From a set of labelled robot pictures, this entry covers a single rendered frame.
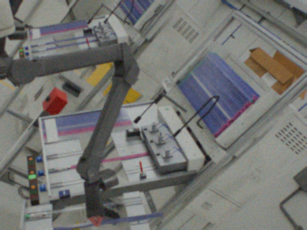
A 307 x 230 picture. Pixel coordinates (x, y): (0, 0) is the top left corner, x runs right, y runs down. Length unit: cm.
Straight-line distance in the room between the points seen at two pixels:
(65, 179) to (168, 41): 164
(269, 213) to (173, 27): 166
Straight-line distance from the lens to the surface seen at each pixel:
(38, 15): 631
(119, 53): 136
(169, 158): 190
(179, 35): 318
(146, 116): 229
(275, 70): 237
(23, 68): 122
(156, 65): 321
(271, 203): 340
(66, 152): 206
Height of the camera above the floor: 168
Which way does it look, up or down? 20 degrees down
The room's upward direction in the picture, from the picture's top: 43 degrees clockwise
